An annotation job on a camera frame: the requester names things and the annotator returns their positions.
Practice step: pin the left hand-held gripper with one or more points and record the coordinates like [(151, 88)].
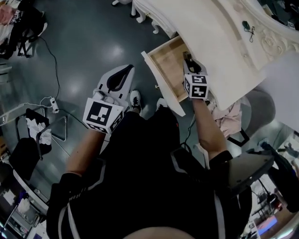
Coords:
[(100, 112)]

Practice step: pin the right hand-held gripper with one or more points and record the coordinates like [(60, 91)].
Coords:
[(196, 86)]

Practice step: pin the small black object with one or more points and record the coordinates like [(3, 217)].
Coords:
[(187, 56)]

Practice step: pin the wooden drawer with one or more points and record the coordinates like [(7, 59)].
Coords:
[(168, 60)]

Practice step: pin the white ornate dressing table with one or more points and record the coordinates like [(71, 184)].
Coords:
[(210, 30)]

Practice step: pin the black metal eyelash curler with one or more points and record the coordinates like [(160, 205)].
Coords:
[(251, 34)]

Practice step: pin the person's right forearm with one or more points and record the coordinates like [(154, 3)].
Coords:
[(208, 130)]

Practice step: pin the person's left forearm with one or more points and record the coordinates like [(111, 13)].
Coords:
[(86, 151)]

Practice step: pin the person's left white shoe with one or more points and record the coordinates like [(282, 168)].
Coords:
[(135, 100)]

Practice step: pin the person's white shoe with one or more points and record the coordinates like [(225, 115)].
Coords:
[(135, 100), (161, 103)]

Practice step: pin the person's right white shoe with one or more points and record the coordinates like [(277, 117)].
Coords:
[(161, 103)]

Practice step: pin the pink cloth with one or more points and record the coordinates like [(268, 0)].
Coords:
[(230, 119)]

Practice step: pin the white power strip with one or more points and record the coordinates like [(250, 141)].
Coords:
[(54, 105)]

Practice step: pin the grey upholstered chair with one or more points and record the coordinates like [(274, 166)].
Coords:
[(259, 109)]

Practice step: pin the person's black clothed torso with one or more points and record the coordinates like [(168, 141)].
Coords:
[(144, 163)]

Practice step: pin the white crumpled cloth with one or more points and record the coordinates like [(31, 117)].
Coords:
[(39, 130)]

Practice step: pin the dark grey flat board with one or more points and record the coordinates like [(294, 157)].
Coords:
[(247, 170)]

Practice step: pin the pink garment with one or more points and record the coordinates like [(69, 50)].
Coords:
[(7, 12)]

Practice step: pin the black metal-frame chair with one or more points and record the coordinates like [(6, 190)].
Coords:
[(23, 149)]

